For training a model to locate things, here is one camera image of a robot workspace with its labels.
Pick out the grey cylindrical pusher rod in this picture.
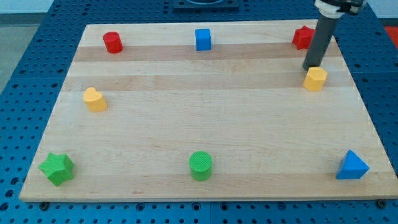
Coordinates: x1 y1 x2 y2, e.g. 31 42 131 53
302 14 338 70

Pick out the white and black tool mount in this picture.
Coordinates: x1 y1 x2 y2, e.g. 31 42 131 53
314 0 367 19

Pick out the yellow heart block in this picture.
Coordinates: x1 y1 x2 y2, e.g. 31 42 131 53
83 87 108 113

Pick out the red star block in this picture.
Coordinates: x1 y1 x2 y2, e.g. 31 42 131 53
292 26 315 50

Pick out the yellow hexagon block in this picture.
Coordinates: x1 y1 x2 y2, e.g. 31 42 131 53
303 67 328 91

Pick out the blue cube block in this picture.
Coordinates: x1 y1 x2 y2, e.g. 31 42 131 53
195 29 211 51

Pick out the wooden board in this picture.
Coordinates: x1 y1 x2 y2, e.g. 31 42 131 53
19 20 397 202

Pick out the blue triangle block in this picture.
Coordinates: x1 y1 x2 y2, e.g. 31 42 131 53
336 150 369 180

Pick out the green cylinder block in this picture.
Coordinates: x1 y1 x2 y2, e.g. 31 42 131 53
189 151 213 181

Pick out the red cylinder block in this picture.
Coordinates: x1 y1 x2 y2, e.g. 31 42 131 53
103 31 123 54

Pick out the green star block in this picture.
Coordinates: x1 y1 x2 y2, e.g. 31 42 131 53
39 152 74 186

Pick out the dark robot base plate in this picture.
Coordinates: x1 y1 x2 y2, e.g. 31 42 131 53
171 0 239 12

